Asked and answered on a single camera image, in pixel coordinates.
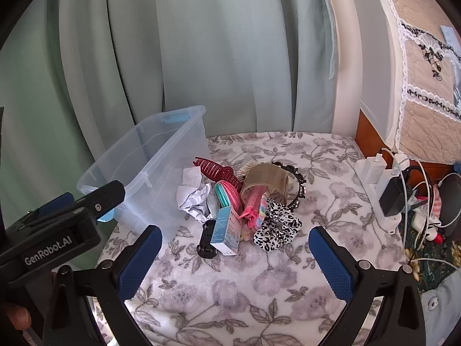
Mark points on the red hair claw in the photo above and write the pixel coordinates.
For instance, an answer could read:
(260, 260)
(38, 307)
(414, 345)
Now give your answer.
(212, 169)

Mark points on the white charger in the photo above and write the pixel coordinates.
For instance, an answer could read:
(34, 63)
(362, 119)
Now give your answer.
(376, 164)
(399, 160)

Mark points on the pale green curtain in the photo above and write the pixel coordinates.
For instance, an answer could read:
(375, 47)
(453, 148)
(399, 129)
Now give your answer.
(216, 61)

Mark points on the white padded board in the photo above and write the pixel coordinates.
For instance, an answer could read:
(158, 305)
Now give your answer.
(363, 61)

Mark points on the bag of cotton swabs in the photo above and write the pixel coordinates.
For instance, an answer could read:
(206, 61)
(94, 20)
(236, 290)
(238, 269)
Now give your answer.
(246, 168)

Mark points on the pink white cloth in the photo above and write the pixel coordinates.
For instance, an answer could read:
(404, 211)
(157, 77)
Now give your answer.
(434, 202)

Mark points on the pink and teal hair rings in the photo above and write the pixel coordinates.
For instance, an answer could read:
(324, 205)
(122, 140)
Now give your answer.
(227, 193)

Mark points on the white bottle red cap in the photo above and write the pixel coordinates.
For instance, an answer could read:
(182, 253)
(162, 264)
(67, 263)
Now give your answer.
(423, 225)

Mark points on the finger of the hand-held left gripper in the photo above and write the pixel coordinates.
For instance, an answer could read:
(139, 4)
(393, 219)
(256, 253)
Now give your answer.
(104, 194)
(54, 204)

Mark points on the black power adapter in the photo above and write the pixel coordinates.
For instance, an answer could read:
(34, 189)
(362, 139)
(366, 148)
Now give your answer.
(392, 196)

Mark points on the white power strip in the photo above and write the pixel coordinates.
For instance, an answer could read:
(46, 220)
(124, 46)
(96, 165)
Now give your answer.
(390, 223)

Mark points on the clear plastic container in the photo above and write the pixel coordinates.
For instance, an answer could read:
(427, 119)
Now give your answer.
(119, 158)

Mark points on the brown wooden headboard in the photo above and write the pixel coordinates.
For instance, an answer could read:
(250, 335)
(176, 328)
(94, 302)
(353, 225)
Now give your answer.
(371, 137)

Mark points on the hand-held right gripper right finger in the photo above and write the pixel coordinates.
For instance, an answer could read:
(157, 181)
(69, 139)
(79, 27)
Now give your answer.
(331, 266)

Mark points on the small blue white box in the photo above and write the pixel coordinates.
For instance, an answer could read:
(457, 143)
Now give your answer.
(225, 230)

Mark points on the light blue cloth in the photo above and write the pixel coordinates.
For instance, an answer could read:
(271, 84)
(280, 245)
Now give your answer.
(439, 310)

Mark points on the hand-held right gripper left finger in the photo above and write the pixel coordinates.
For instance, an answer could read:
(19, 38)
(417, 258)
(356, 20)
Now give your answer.
(140, 259)

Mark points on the beige quilted lace cover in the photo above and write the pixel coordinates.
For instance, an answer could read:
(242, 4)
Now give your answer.
(425, 122)

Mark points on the black hair clip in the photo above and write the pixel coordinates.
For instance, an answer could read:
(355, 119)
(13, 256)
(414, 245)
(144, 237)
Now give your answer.
(206, 239)

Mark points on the black white spotted scrunchie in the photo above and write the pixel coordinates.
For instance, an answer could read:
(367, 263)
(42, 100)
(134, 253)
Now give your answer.
(277, 227)

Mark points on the black ornate headband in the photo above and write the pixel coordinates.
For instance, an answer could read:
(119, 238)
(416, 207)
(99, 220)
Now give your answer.
(300, 183)

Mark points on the pink hair roller clip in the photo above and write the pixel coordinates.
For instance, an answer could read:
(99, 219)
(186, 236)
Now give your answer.
(252, 196)

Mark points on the white paper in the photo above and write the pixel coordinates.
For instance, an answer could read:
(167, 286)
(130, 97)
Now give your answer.
(196, 198)

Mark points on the black round object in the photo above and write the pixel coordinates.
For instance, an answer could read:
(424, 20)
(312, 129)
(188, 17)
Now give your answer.
(452, 205)

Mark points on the dark floral cloth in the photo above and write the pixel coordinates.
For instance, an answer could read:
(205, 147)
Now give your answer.
(428, 263)

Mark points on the person's left hand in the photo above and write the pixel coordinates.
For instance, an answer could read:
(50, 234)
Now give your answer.
(14, 318)

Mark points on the grey floral blanket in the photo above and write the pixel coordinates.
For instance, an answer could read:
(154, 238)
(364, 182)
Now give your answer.
(252, 288)

